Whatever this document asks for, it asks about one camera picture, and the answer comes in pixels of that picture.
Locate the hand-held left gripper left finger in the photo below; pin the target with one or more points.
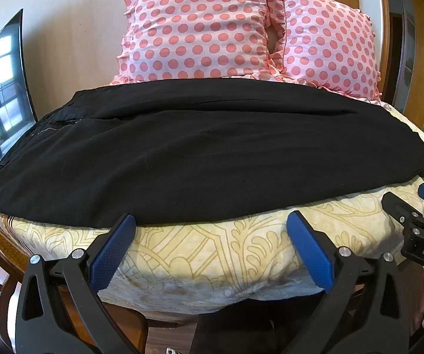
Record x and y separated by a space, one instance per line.
110 252

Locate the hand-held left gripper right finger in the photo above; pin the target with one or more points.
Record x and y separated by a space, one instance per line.
311 252

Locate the black pants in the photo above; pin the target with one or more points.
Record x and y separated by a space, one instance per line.
204 155

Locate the yellow patterned bed sheet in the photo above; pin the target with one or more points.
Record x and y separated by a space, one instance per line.
212 254

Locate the person's dark trouser leg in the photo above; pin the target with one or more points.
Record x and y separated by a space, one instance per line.
234 328

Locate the flat screen television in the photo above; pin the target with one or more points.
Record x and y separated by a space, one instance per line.
2 99

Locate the large pink polka dot pillow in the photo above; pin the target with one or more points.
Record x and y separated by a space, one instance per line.
197 25

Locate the wooden bed frame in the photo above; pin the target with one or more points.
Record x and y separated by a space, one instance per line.
167 315

